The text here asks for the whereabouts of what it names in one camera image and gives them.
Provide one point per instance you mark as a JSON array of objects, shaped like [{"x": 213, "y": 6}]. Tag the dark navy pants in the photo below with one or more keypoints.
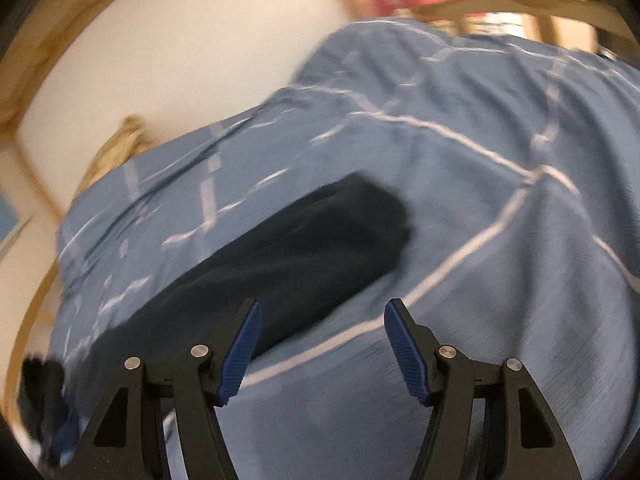
[{"x": 310, "y": 260}]

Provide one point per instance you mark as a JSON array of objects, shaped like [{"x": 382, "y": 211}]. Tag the dark cloth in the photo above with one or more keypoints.
[{"x": 42, "y": 400}]

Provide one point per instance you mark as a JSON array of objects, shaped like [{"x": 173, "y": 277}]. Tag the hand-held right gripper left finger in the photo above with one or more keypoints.
[{"x": 240, "y": 355}]

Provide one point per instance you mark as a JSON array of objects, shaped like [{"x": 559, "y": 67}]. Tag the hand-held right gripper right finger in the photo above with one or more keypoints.
[{"x": 407, "y": 355}]

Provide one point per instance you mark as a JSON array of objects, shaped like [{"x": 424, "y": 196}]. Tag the tan fabric piece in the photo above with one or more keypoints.
[{"x": 117, "y": 152}]

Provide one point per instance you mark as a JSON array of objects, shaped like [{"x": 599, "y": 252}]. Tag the wooden bed frame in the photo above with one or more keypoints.
[{"x": 45, "y": 50}]

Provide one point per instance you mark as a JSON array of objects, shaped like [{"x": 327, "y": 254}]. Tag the blue checked blanket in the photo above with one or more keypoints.
[{"x": 400, "y": 185}]

